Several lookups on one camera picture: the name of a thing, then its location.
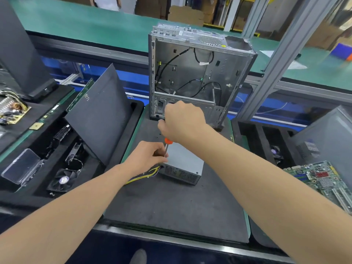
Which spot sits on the black foam parts tray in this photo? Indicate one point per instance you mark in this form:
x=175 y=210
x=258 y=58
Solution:
x=33 y=134

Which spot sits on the black work mat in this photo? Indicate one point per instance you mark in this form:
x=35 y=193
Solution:
x=176 y=203

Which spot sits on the person's left hand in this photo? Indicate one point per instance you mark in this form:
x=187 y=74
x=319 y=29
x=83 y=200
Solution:
x=143 y=158

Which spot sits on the grey perforated case panel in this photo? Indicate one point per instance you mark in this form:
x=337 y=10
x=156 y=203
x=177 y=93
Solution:
x=327 y=137

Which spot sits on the grey power supply unit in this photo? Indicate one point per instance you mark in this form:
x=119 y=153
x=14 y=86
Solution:
x=184 y=164

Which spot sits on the grey aluminium frame post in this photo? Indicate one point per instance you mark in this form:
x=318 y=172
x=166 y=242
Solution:
x=286 y=54

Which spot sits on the black foam tray with slots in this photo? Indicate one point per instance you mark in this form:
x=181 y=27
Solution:
x=258 y=140

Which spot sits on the green conveyor belt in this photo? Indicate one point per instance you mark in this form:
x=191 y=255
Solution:
x=88 y=27

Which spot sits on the person's left forearm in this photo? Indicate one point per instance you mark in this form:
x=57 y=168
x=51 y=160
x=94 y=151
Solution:
x=63 y=211

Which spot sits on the person's right fingers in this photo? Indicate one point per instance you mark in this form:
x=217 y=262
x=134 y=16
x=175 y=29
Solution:
x=162 y=127

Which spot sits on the black fan with purple label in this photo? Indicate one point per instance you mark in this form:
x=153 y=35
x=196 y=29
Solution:
x=275 y=154

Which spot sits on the black case side panel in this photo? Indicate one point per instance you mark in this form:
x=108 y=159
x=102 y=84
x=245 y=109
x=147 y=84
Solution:
x=101 y=115

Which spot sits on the open grey computer case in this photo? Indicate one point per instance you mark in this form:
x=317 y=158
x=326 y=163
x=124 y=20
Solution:
x=189 y=68

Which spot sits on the blue plastic bin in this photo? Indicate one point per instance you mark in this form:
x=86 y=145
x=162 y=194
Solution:
x=341 y=50

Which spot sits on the green motherboard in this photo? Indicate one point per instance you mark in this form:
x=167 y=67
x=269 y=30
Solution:
x=324 y=180

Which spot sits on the person's grey shoe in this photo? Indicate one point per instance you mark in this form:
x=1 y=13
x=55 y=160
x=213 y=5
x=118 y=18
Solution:
x=138 y=257

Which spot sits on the power board with copper coils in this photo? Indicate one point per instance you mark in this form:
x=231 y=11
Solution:
x=12 y=108

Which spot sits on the green circuit board strip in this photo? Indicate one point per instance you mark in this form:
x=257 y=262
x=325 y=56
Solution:
x=80 y=95
x=45 y=115

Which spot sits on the large black cooling fan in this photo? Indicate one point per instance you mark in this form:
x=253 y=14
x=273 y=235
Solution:
x=63 y=180

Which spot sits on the person's right hand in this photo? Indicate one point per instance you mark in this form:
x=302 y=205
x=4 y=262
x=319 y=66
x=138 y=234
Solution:
x=183 y=122

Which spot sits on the clear plastic box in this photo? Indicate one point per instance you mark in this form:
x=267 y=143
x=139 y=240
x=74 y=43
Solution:
x=20 y=167

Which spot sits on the person's left thumb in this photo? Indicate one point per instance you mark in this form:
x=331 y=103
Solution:
x=158 y=146

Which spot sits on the brown cardboard box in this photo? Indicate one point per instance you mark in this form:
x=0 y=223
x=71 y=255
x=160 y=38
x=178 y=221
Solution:
x=185 y=15

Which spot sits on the person's right forearm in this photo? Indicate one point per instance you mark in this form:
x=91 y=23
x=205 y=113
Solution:
x=269 y=195

